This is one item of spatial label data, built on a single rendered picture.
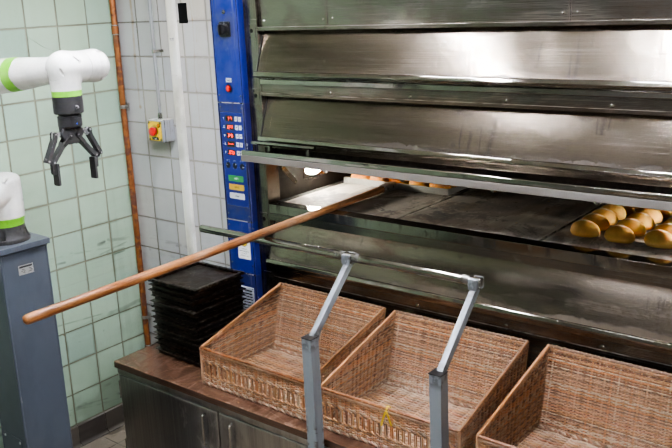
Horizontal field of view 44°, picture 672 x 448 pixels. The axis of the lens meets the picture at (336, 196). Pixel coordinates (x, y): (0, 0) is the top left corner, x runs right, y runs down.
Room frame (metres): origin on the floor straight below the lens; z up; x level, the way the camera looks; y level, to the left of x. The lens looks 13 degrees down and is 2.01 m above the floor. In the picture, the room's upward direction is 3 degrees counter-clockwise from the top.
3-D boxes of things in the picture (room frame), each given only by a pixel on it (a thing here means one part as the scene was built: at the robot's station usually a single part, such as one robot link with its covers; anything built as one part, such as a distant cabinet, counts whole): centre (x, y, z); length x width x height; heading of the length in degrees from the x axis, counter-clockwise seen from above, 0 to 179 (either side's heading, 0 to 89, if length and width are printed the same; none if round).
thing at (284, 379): (3.00, 0.19, 0.72); 0.56 x 0.49 x 0.28; 50
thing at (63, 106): (2.63, 0.83, 1.72); 0.12 x 0.09 x 0.06; 50
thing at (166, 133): (3.76, 0.77, 1.46); 0.10 x 0.07 x 0.10; 51
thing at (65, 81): (2.64, 0.82, 1.82); 0.13 x 0.11 x 0.14; 154
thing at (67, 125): (2.63, 0.82, 1.64); 0.08 x 0.07 x 0.09; 140
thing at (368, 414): (2.63, -0.27, 0.72); 0.56 x 0.49 x 0.28; 51
